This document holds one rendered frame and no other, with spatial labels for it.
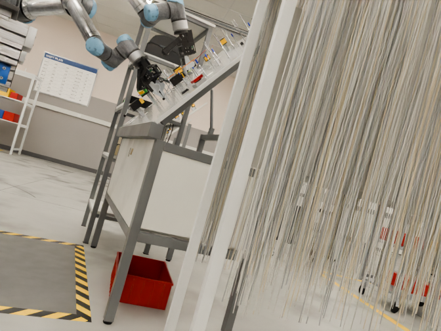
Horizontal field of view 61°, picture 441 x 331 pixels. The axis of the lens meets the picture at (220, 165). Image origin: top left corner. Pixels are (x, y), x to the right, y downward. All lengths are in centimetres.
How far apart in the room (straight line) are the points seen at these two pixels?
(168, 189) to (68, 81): 812
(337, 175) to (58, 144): 884
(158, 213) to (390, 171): 98
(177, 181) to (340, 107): 89
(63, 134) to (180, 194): 798
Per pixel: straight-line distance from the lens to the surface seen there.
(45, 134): 959
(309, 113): 94
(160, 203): 162
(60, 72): 968
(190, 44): 189
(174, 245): 168
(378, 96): 101
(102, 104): 945
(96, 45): 187
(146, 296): 198
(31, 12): 246
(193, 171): 164
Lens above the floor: 72
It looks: 2 degrees up
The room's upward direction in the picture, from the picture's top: 16 degrees clockwise
